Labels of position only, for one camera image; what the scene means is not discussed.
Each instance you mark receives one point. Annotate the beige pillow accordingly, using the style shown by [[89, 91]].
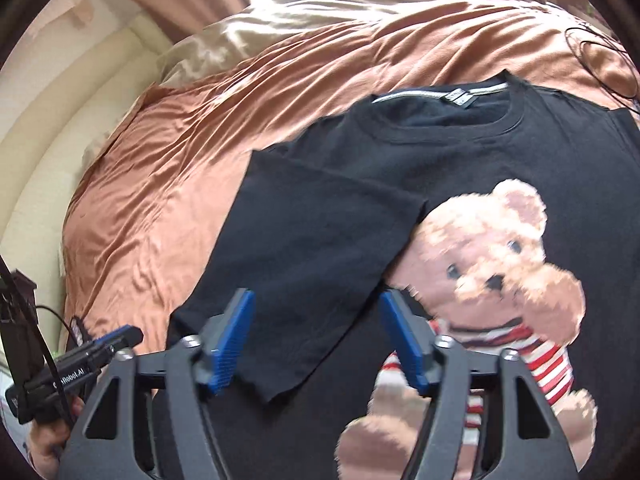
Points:
[[100, 145]]

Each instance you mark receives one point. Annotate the person's left hand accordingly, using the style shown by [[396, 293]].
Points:
[[45, 445]]

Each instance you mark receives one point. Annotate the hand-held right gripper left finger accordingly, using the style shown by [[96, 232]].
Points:
[[235, 340]]

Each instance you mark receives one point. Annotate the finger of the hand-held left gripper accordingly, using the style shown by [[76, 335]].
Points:
[[117, 339]]

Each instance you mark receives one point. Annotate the brown fleece blanket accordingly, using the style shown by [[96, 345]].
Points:
[[175, 185]]

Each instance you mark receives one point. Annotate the black bear print t-shirt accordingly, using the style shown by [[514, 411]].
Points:
[[325, 220]]

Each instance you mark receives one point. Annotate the olive beige duvet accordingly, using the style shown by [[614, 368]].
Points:
[[310, 5]]

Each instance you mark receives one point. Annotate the cream padded headboard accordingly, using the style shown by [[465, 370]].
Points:
[[45, 160]]

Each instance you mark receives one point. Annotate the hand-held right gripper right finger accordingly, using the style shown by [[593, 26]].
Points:
[[397, 335]]

